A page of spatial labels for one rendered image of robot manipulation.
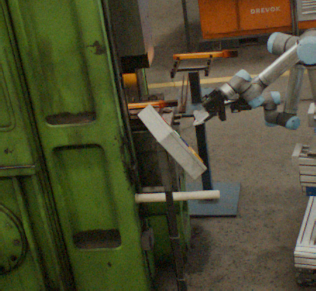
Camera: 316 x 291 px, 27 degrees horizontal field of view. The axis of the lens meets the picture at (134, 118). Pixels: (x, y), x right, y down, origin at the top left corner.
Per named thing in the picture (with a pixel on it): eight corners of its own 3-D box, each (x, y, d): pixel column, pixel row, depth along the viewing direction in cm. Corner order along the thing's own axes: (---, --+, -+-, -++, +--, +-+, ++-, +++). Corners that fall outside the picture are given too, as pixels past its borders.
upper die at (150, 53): (154, 53, 369) (152, 37, 365) (149, 67, 351) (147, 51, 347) (81, 60, 377) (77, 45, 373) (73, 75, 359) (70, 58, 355)
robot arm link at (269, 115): (276, 130, 362) (275, 112, 357) (261, 125, 370) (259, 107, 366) (286, 125, 366) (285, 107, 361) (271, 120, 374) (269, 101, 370)
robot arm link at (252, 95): (268, 94, 334) (254, 77, 333) (264, 103, 325) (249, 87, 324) (256, 102, 339) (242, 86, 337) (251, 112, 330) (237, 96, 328)
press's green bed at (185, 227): (192, 227, 434) (184, 165, 414) (188, 263, 401) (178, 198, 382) (110, 230, 445) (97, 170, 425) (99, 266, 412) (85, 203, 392)
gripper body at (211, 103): (197, 101, 331) (215, 85, 330) (207, 113, 335) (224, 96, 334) (202, 106, 324) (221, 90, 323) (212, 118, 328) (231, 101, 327)
